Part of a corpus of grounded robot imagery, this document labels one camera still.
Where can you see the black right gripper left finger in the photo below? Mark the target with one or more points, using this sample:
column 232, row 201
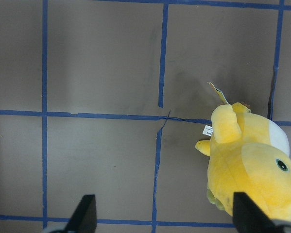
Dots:
column 84, row 218

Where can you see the yellow plush toy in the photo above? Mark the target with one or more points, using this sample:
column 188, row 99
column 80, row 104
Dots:
column 247, row 153

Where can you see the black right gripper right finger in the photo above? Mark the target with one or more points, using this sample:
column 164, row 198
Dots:
column 248, row 217

